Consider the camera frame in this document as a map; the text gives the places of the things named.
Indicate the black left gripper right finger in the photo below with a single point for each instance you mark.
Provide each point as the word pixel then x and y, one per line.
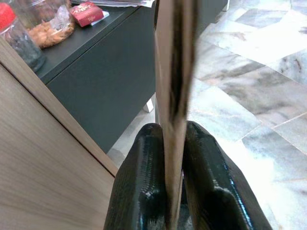
pixel 208 182

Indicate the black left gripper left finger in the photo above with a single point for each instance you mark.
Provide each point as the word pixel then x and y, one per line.
pixel 134 182

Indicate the brown cardboard box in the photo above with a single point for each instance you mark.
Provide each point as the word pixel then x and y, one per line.
pixel 172 72

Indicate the light wooden cabinet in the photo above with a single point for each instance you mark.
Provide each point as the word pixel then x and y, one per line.
pixel 48 167

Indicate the dark grey low cabinet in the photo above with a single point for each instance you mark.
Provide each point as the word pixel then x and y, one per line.
pixel 100 83

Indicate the white booklet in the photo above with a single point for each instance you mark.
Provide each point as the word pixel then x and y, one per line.
pixel 104 15

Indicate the clear bag of brown snacks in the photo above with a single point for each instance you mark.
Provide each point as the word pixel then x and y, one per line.
pixel 52 33

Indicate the red printed box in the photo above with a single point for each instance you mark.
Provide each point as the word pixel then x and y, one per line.
pixel 85 13

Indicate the red-lidded clear jar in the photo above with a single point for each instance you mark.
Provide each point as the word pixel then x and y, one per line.
pixel 21 45

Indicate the clear plastic jar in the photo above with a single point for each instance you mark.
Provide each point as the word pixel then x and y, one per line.
pixel 40 12

